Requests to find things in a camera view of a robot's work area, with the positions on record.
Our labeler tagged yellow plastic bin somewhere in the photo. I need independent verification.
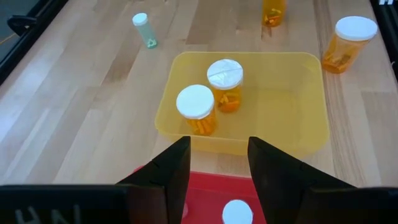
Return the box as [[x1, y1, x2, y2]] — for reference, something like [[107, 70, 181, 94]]
[[154, 51, 330, 158]]

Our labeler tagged red plastic bin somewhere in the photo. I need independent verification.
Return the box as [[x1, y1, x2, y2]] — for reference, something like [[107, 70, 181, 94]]
[[133, 166, 268, 224]]

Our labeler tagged orange bottle with taped cap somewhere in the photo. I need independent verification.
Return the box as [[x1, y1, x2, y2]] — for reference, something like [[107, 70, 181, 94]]
[[206, 58, 244, 114]]

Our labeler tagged small yellow pill bottle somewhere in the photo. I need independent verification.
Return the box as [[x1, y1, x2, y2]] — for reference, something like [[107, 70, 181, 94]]
[[221, 199, 254, 224]]

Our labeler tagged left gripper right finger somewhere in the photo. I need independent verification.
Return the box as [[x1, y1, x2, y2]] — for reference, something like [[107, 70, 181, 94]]
[[248, 136, 355, 224]]

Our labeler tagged orange pill bottle white cap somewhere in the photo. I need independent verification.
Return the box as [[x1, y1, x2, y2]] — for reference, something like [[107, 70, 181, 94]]
[[175, 83, 218, 137], [321, 15, 379, 75], [261, 0, 287, 28]]

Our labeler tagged small green pill bottle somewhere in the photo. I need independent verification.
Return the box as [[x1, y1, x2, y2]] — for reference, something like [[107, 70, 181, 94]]
[[131, 12, 159, 50]]

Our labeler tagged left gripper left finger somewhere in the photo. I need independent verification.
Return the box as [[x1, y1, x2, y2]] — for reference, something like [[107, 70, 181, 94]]
[[116, 136, 191, 224]]

